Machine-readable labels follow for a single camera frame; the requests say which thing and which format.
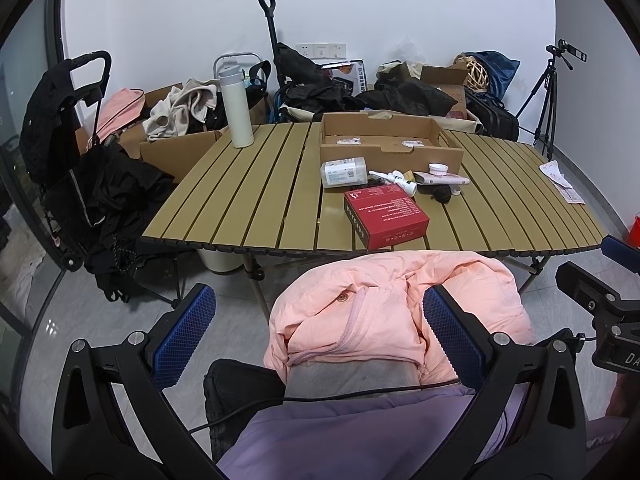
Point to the wall power outlets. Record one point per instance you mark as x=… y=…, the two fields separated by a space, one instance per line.
x=323 y=50

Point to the blue bag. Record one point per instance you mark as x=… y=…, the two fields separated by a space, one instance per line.
x=500 y=69

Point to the woven rattan ball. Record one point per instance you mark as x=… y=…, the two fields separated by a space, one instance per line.
x=477 y=78

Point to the pink white booklet pouch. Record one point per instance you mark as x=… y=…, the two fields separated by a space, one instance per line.
x=424 y=178

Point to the black clothes pile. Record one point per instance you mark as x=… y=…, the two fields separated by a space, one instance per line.
x=309 y=91

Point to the cardboard box right rear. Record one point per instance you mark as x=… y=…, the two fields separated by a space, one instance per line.
x=445 y=85

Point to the black folding cart left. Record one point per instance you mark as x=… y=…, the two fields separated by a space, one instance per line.
x=97 y=202

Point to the white paper sheet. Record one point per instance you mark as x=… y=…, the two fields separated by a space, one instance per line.
x=552 y=171

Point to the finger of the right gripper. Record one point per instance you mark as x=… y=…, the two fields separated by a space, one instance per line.
x=590 y=293
x=621 y=253

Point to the small white round jar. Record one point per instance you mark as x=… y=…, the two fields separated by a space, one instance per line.
x=437 y=169

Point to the lavender trousers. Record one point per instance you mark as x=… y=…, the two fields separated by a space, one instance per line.
x=381 y=437

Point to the red rectangular box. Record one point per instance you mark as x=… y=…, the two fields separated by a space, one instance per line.
x=384 y=216

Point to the white thermos bottle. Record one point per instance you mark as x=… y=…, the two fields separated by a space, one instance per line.
x=231 y=81

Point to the small black object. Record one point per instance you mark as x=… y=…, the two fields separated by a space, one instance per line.
x=442 y=194

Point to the black trolley handle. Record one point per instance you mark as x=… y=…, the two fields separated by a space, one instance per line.
x=268 y=7

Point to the cardboard box with clothes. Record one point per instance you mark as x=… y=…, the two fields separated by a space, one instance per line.
x=176 y=155

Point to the white spray bottle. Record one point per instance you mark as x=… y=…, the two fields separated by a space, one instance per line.
x=395 y=177

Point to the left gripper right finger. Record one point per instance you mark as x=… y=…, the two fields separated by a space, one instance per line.
x=526 y=419

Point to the cream garment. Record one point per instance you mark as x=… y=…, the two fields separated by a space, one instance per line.
x=171 y=116

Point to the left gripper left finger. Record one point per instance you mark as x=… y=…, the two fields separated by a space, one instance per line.
x=111 y=419

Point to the black backpack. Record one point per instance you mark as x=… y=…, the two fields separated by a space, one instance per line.
x=497 y=122

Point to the olive slatted folding table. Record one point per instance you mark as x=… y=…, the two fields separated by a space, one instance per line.
x=268 y=198

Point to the pink puffer jacket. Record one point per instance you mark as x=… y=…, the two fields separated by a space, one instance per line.
x=370 y=308

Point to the pink bag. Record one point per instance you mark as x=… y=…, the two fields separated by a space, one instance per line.
x=124 y=108

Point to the open cardboard tray box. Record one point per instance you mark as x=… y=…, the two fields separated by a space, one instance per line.
x=388 y=141

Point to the camera tripod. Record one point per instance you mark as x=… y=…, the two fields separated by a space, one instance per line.
x=545 y=130

